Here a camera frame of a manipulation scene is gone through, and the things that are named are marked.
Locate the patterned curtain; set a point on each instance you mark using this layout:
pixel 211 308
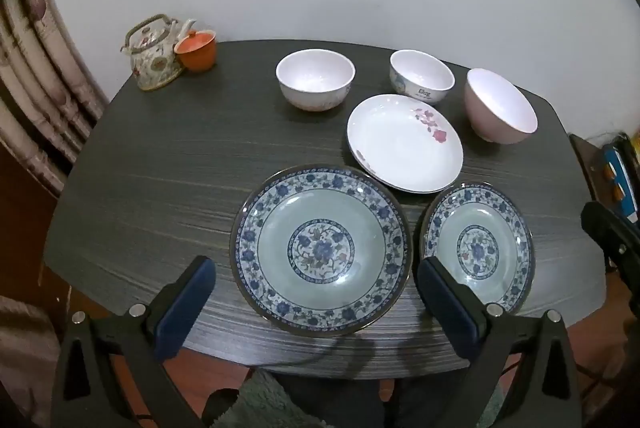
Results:
pixel 35 72

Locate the large blue floral plate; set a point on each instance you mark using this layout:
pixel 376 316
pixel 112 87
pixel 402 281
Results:
pixel 320 253

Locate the brown wooden cabinet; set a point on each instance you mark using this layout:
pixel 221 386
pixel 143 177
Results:
pixel 25 233

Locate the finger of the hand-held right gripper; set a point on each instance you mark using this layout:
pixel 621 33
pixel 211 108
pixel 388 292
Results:
pixel 617 243

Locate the floral ceramic teapot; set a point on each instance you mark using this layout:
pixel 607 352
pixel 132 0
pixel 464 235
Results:
pixel 152 62

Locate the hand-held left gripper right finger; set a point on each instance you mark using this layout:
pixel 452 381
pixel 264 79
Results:
pixel 445 303

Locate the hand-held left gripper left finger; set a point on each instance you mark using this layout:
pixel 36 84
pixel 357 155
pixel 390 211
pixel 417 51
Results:
pixel 185 308

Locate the grey cloth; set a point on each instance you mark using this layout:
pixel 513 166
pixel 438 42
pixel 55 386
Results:
pixel 25 358

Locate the white plate with pink flowers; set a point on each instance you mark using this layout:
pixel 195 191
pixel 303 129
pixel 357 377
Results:
pixel 400 142

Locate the white bowl with pink base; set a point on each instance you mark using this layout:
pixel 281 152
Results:
pixel 315 77

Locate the green fuzzy cloth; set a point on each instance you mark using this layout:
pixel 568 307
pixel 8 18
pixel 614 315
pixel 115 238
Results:
pixel 260 400

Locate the orange lidded cup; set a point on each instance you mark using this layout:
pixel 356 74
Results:
pixel 197 52

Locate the white bowl with blue print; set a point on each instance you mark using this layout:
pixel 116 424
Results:
pixel 420 72

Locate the small blue floral plate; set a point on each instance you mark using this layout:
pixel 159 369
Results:
pixel 480 248

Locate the wooden side shelf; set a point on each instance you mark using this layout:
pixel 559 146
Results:
pixel 585 162

